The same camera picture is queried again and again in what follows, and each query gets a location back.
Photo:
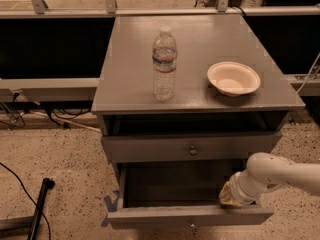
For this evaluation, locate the blue tape cross mark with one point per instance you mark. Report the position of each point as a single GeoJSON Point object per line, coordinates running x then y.
{"type": "Point", "coordinates": [111, 205]}

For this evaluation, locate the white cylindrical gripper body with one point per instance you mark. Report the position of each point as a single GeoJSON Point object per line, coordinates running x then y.
{"type": "Point", "coordinates": [236, 189]}

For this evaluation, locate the clear plastic water bottle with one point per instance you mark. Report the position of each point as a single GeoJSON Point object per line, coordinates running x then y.
{"type": "Point", "coordinates": [164, 57]}

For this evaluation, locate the grey drawer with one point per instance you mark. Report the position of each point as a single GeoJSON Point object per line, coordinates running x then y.
{"type": "Point", "coordinates": [131, 141]}
{"type": "Point", "coordinates": [180, 194]}

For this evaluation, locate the grey metal railing frame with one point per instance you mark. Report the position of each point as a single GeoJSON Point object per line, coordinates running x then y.
{"type": "Point", "coordinates": [25, 24]}

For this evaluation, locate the white paper bowl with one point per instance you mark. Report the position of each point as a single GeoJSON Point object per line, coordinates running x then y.
{"type": "Point", "coordinates": [233, 79]}

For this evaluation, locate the black metal stand leg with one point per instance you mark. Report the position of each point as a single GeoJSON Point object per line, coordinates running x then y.
{"type": "Point", "coordinates": [29, 224]}

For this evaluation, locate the grey wooden drawer cabinet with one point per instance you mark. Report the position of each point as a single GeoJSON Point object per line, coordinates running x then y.
{"type": "Point", "coordinates": [126, 84]}

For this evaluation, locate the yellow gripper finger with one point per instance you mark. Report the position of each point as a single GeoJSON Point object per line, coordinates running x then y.
{"type": "Point", "coordinates": [225, 196]}
{"type": "Point", "coordinates": [232, 203]}

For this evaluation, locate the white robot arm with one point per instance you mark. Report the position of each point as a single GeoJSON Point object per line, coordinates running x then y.
{"type": "Point", "coordinates": [267, 173]}

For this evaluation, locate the grey top drawer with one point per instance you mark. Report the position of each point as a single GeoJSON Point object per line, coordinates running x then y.
{"type": "Point", "coordinates": [131, 141]}

